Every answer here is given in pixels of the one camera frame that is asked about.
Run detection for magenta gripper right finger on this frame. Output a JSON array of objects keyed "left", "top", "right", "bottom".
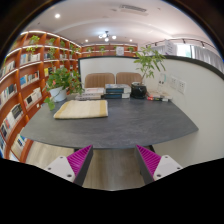
[{"left": 136, "top": 145, "right": 182, "bottom": 184}]

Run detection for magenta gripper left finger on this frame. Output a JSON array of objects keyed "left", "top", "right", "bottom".
[{"left": 45, "top": 145, "right": 93, "bottom": 186}]

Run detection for folded yellow towel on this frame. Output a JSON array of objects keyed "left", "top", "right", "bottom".
[{"left": 54, "top": 100, "right": 108, "bottom": 119}]

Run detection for stack of white books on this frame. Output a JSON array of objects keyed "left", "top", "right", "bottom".
[{"left": 75, "top": 88, "right": 104, "bottom": 100}]

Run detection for stack of dark books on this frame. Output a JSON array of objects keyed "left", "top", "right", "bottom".
[{"left": 104, "top": 84, "right": 131, "bottom": 99}]

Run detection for green plant in white pot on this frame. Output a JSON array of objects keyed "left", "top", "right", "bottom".
[{"left": 43, "top": 67, "right": 83, "bottom": 110}]

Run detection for left tan chair back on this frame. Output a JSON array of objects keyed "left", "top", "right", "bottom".
[{"left": 85, "top": 73, "right": 115, "bottom": 88}]

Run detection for tan chair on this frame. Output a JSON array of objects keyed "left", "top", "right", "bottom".
[
  {"left": 116, "top": 72, "right": 142, "bottom": 85},
  {"left": 85, "top": 73, "right": 115, "bottom": 88}
]

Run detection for right tan chair back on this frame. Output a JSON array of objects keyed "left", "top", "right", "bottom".
[{"left": 116, "top": 72, "right": 142, "bottom": 85}]

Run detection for wooden bookshelf with books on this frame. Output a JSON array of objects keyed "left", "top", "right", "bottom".
[{"left": 0, "top": 30, "right": 81, "bottom": 162}]

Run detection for tall plant in black pot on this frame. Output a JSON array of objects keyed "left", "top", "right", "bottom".
[{"left": 131, "top": 45, "right": 165, "bottom": 99}]

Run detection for white sign on shelf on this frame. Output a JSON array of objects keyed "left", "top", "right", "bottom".
[{"left": 116, "top": 46, "right": 124, "bottom": 56}]

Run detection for ceiling lamp cluster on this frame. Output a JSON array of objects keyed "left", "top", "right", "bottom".
[{"left": 99, "top": 31, "right": 117, "bottom": 42}]

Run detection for small books by wall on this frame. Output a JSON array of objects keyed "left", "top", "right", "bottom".
[{"left": 147, "top": 93, "right": 172, "bottom": 102}]

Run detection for white wall socket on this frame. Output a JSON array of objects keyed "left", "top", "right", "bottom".
[{"left": 177, "top": 80, "right": 186, "bottom": 94}]

